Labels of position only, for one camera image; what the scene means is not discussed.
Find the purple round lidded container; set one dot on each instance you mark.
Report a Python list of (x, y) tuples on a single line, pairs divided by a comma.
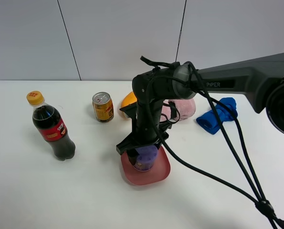
[(146, 157)]

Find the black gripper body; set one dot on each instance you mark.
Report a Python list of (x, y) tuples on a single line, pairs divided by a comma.
[(146, 126)]

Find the pink rolled towel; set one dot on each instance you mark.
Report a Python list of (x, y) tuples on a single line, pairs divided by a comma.
[(177, 110)]

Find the orange fruit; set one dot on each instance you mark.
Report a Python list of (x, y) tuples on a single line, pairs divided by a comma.
[(128, 100)]

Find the cola bottle yellow cap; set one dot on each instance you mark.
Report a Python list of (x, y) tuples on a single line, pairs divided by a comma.
[(51, 126)]

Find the red square plate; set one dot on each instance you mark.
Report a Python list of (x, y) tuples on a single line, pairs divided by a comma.
[(159, 171)]

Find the blue rolled towel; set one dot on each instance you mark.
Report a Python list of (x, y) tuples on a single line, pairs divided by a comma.
[(208, 120)]

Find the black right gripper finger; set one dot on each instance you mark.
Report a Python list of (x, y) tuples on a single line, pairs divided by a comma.
[(132, 156)]

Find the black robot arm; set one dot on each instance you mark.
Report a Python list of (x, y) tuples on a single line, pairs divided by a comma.
[(261, 80)]

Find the gold drink can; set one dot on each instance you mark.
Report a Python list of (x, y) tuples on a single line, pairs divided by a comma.
[(103, 107)]

